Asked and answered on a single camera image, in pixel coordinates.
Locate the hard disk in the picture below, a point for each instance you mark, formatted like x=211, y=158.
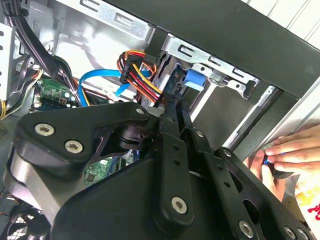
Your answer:
x=195, y=78

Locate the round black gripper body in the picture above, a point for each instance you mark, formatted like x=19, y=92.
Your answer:
x=112, y=212

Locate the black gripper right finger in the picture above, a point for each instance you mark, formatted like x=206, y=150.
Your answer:
x=232, y=205

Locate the person's hand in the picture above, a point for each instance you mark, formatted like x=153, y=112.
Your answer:
x=268, y=180
x=297, y=147

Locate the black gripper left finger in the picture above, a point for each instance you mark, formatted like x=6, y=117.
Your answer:
x=75, y=120

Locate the round black blue-ringed tool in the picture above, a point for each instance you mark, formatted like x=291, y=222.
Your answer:
x=281, y=173

